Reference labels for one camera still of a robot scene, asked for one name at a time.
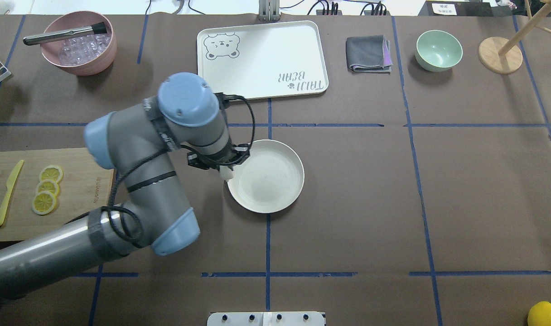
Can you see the green bowl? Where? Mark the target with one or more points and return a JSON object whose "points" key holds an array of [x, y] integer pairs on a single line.
{"points": [[437, 51]]}

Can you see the lemon slice bottom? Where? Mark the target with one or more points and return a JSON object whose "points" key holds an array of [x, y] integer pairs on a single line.
{"points": [[44, 203]]}

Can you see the wooden cup stand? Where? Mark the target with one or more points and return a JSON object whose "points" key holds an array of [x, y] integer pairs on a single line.
{"points": [[503, 56]]}

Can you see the lemon slice top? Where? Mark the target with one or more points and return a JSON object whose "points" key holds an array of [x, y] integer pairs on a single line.
{"points": [[51, 172]]}

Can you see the aluminium frame post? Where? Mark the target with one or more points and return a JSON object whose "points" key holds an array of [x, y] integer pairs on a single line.
{"points": [[269, 10]]}

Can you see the white bear tray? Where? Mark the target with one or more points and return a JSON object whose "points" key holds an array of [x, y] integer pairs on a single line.
{"points": [[263, 60]]}

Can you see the black box with label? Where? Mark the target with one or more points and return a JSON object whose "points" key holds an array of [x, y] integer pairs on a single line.
{"points": [[457, 8]]}

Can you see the clear ice cubes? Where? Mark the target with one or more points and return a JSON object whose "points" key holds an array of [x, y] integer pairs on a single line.
{"points": [[77, 51]]}

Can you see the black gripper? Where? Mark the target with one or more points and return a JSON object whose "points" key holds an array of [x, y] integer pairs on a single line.
{"points": [[202, 161]]}

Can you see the yellow lemon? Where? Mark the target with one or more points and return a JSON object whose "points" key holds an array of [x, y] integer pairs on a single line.
{"points": [[540, 314]]}

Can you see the bamboo cutting board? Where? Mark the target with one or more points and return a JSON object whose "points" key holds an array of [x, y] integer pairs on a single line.
{"points": [[85, 186]]}

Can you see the metal tongs black tip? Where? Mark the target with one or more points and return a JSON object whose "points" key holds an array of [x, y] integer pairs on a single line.
{"points": [[50, 37]]}

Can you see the pink bowl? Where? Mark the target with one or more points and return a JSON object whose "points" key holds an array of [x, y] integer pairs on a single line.
{"points": [[51, 51]]}

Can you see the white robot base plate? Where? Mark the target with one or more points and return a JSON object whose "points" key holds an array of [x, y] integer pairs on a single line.
{"points": [[286, 318]]}

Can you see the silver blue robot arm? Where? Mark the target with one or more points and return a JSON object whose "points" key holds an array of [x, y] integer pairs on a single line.
{"points": [[147, 205]]}

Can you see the cream round plate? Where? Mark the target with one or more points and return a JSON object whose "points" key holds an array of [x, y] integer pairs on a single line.
{"points": [[270, 180]]}

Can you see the lemon slice middle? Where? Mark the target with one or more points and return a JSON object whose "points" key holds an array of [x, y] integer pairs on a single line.
{"points": [[48, 185]]}

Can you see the yellow plastic knife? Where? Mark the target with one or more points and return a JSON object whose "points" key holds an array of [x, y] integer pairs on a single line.
{"points": [[10, 184]]}

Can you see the black power strip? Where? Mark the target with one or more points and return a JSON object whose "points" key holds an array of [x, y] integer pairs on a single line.
{"points": [[349, 7]]}

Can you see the lemon slice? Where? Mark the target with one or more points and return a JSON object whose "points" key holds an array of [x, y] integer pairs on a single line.
{"points": [[48, 185], [44, 203], [51, 172]]}

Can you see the grey folded cloth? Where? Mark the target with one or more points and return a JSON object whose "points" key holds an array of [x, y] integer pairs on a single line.
{"points": [[368, 54]]}

